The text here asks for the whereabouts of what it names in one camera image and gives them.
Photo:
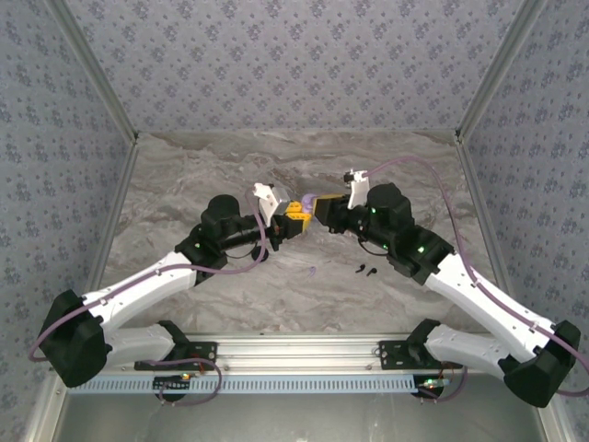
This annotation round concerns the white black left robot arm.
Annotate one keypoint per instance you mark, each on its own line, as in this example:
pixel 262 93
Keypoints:
pixel 138 290

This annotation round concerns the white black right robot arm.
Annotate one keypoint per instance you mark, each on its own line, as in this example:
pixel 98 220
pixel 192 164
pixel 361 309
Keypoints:
pixel 497 299

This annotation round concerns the black controller board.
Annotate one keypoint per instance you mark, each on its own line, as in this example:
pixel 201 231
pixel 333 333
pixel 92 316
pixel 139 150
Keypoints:
pixel 432 390
pixel 172 389

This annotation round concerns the grey sheet metal panel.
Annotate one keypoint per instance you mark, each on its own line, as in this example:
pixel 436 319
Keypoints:
pixel 294 419

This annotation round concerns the slim aluminium table rail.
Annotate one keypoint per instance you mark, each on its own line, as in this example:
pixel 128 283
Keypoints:
pixel 481 212
pixel 111 216

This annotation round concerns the wide aluminium extrusion rail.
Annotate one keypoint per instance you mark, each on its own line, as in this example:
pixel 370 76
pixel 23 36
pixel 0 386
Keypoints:
pixel 294 352

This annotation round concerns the aluminium corner post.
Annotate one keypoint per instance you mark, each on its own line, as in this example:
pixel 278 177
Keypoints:
pixel 101 73
pixel 498 69

